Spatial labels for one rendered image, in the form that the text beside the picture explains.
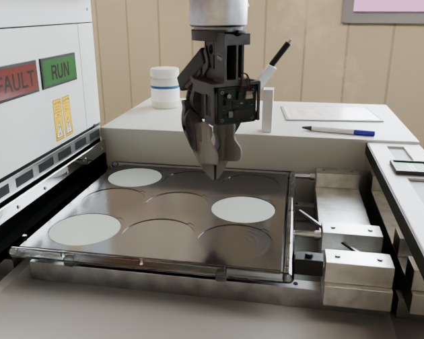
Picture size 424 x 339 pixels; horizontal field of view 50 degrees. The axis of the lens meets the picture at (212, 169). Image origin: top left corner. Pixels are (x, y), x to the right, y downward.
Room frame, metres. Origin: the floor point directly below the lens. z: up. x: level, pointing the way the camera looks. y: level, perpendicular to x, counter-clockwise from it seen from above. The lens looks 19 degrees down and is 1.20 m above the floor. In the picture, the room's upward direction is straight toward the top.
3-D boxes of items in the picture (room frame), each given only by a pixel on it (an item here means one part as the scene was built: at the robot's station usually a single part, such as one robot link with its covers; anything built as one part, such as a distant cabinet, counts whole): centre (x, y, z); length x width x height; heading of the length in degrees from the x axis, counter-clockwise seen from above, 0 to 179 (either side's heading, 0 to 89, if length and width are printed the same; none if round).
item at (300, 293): (0.55, 0.02, 0.84); 0.50 x 0.02 x 0.03; 80
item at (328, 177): (0.81, -0.24, 0.89); 0.08 x 0.03 x 0.03; 80
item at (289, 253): (0.65, -0.12, 0.90); 0.38 x 0.01 x 0.01; 170
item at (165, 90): (1.14, 0.12, 1.01); 0.07 x 0.07 x 0.10
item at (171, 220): (0.68, 0.06, 0.90); 0.34 x 0.34 x 0.01; 80
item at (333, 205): (0.65, -0.21, 0.87); 0.36 x 0.08 x 0.03; 170
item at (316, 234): (0.58, -0.13, 0.89); 0.05 x 0.01 x 0.01; 80
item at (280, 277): (0.50, 0.09, 0.90); 0.37 x 0.01 x 0.01; 80
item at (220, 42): (0.62, -0.01, 1.11); 0.09 x 0.08 x 0.12; 26
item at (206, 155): (0.61, 0.00, 1.00); 0.06 x 0.03 x 0.09; 26
